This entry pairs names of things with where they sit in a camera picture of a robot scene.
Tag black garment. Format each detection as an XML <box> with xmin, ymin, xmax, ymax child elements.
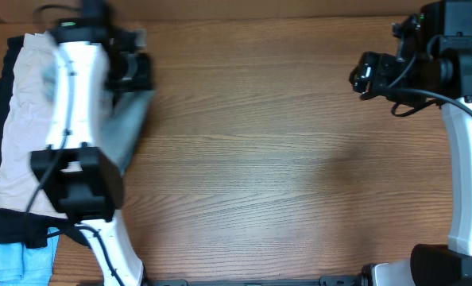
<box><xmin>0</xmin><ymin>34</ymin><xmax>87</xmax><ymax>249</ymax></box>

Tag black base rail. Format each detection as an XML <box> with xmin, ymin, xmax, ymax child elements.
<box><xmin>143</xmin><ymin>274</ymin><xmax>372</xmax><ymax>286</ymax></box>

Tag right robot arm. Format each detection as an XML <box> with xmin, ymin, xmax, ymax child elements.
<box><xmin>349</xmin><ymin>0</ymin><xmax>472</xmax><ymax>285</ymax></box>

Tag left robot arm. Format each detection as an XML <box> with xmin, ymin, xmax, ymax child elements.
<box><xmin>30</xmin><ymin>1</ymin><xmax>154</xmax><ymax>285</ymax></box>

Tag light blue denim shorts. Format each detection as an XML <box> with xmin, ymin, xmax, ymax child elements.
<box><xmin>101</xmin><ymin>90</ymin><xmax>155</xmax><ymax>176</ymax></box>

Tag beige folded shorts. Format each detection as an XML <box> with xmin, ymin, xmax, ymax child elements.
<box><xmin>0</xmin><ymin>33</ymin><xmax>56</xmax><ymax>212</ymax></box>

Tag light blue cloth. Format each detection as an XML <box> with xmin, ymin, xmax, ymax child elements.
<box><xmin>0</xmin><ymin>224</ymin><xmax>59</xmax><ymax>286</ymax></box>

